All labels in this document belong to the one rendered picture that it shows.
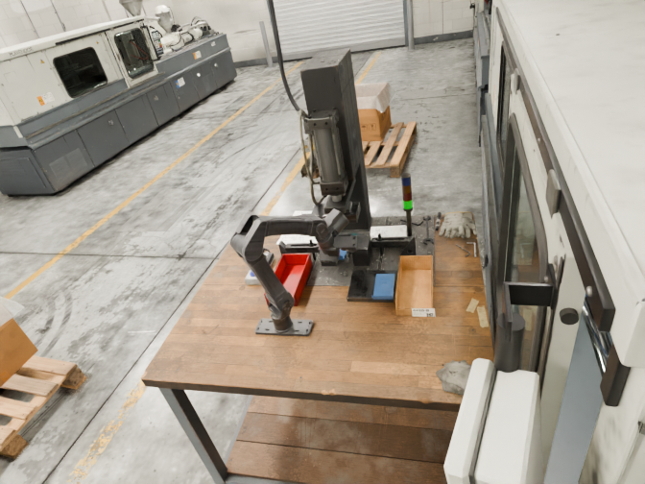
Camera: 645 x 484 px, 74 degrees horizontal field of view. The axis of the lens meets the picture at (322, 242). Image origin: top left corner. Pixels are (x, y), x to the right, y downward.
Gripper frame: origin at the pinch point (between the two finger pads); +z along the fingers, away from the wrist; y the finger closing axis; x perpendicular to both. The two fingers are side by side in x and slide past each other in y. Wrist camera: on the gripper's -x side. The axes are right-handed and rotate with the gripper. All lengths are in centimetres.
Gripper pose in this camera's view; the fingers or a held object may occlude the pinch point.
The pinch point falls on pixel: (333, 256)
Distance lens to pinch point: 161.8
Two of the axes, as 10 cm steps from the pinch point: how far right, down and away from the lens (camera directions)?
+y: 0.9, -9.1, 4.0
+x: -9.7, 0.1, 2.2
